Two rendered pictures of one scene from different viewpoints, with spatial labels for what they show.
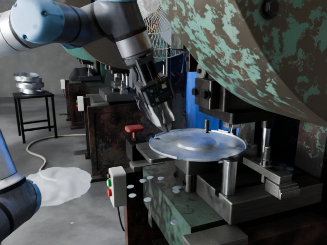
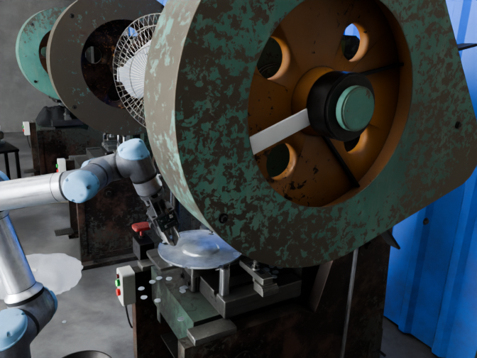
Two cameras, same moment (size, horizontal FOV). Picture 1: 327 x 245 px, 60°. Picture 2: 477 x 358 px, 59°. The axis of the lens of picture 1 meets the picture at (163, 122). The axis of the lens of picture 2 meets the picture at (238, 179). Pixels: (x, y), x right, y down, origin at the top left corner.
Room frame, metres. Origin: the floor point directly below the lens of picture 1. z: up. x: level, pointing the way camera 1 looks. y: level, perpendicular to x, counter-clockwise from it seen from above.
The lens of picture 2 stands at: (-0.52, 0.00, 1.45)
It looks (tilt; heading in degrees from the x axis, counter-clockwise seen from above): 17 degrees down; 350
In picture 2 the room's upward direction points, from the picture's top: 2 degrees clockwise
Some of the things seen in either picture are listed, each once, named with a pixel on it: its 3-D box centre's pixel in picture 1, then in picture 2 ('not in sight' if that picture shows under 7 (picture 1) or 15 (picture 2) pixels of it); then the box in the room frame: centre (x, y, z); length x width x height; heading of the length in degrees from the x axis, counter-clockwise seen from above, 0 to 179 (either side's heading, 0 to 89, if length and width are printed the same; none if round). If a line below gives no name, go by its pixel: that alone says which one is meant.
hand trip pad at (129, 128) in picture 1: (134, 135); (141, 233); (1.09, 0.12, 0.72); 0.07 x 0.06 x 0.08; 111
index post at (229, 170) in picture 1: (229, 175); (224, 279); (0.65, -0.16, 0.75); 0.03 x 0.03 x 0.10; 21
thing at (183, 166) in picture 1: (181, 165); (187, 268); (0.80, -0.06, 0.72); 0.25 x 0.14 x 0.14; 111
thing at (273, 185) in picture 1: (267, 165); (257, 268); (0.71, -0.28, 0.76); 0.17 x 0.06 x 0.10; 21
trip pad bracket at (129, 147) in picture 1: (136, 161); (143, 258); (1.07, 0.11, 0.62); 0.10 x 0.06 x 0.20; 21
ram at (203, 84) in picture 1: (225, 56); not in sight; (0.85, -0.18, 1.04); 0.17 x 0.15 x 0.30; 111
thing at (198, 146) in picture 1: (196, 142); (200, 247); (0.82, -0.10, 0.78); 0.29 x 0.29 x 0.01
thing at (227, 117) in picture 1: (234, 113); not in sight; (0.86, -0.22, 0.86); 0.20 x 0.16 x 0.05; 21
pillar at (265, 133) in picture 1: (265, 136); not in sight; (0.81, -0.31, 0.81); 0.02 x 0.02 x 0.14
